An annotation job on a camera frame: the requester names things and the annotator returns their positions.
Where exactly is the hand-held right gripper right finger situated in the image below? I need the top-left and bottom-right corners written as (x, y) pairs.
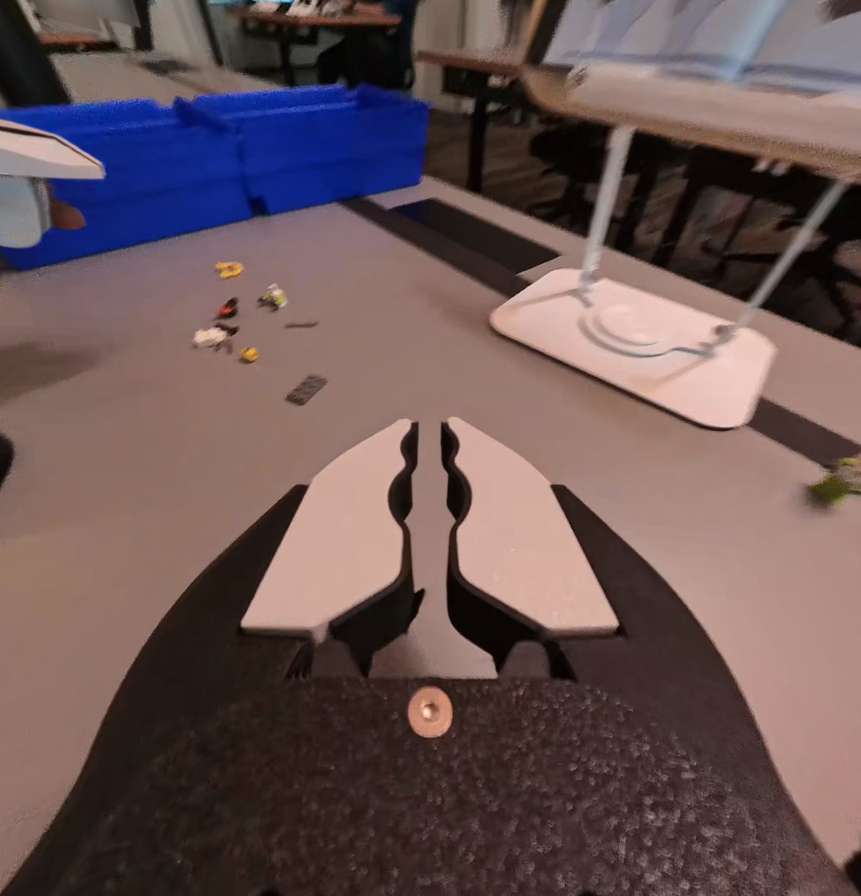
top-left (445, 418), bottom-right (620, 669)

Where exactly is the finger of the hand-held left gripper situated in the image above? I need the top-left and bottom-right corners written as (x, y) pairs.
top-left (0, 119), bottom-right (106, 180)

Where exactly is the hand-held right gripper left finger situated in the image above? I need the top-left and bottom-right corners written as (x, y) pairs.
top-left (245, 418), bottom-right (424, 655)

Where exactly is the white booklet stand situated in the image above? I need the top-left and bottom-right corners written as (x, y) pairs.
top-left (490, 63), bottom-right (861, 431)

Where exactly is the green lego minifigure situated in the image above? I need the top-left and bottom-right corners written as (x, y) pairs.
top-left (806, 448), bottom-right (861, 509)

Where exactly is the wooden desk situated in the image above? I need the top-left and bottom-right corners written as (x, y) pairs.
top-left (414, 47), bottom-right (546, 193)
top-left (214, 5), bottom-right (403, 88)

